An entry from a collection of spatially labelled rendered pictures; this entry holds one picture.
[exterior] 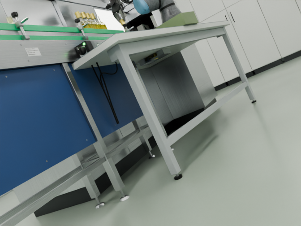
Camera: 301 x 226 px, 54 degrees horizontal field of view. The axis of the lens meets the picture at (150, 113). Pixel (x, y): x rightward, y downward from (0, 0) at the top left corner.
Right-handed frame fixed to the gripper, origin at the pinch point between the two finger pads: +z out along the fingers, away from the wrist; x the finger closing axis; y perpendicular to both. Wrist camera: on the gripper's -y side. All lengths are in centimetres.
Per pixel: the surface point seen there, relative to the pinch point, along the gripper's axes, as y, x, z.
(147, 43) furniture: -59, -47, 35
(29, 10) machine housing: -66, 17, -19
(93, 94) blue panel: -79, -15, 47
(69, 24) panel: -36.1, 18.5, -8.4
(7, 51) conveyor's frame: -123, -24, 20
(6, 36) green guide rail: -119, -21, 12
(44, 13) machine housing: -54, 19, -17
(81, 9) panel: -11.0, 22.7, -22.2
